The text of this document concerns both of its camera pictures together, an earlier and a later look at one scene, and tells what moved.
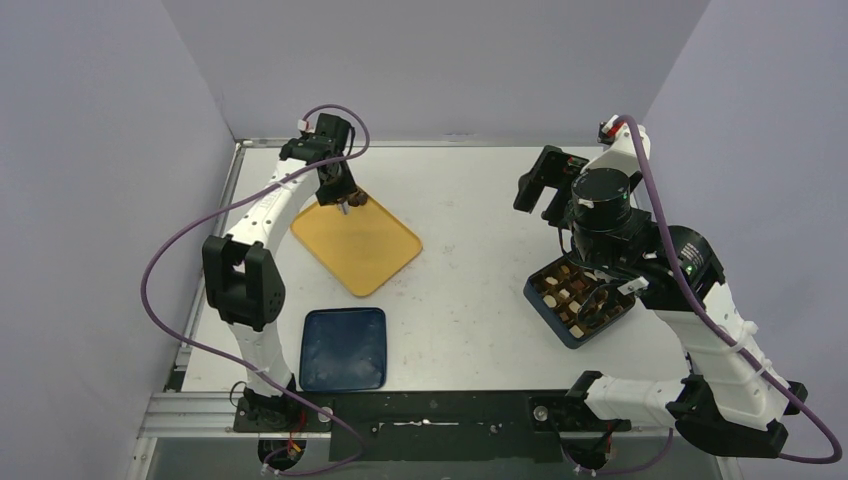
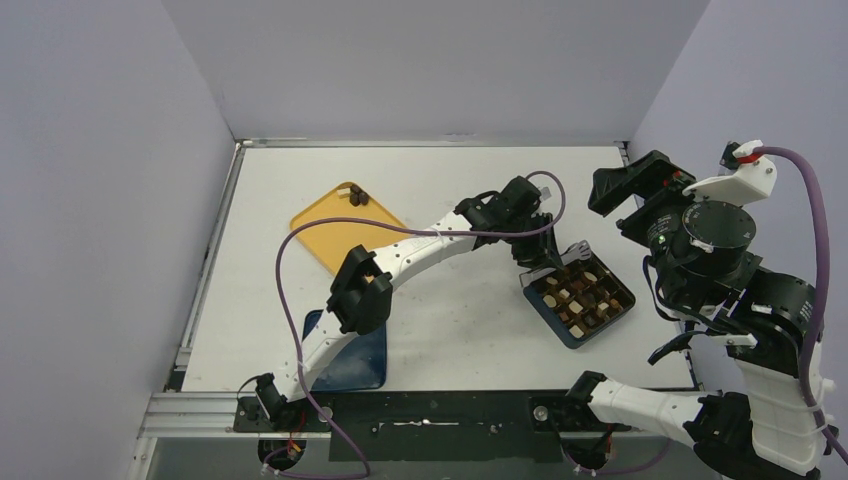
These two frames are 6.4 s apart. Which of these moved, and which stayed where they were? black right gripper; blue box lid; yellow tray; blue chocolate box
Moved: black right gripper
Stayed: blue chocolate box; yellow tray; blue box lid
